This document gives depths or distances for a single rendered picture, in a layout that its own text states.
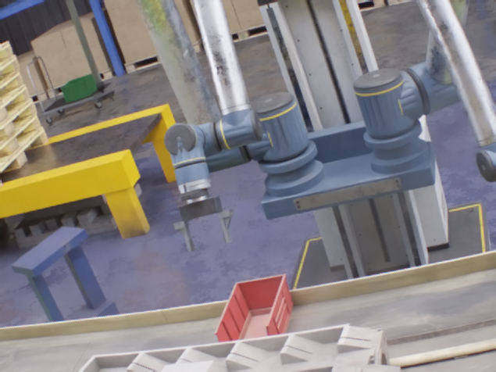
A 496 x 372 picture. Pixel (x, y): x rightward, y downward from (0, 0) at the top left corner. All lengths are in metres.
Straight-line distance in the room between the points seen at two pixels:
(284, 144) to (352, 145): 0.34
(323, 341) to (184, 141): 0.78
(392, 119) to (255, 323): 0.91
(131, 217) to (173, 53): 3.07
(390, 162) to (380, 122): 0.16
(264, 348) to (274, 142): 0.96
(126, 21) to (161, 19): 8.67
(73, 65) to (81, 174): 6.37
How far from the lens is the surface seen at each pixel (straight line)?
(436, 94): 3.08
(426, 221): 3.71
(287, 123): 3.09
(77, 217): 6.37
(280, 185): 3.18
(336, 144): 3.32
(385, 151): 3.07
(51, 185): 6.08
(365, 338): 2.30
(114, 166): 5.78
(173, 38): 2.98
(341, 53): 3.35
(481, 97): 2.38
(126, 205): 5.90
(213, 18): 2.76
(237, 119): 2.71
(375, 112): 3.01
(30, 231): 6.80
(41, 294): 4.51
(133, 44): 11.68
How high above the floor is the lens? 2.24
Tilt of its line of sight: 22 degrees down
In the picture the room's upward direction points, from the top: 20 degrees counter-clockwise
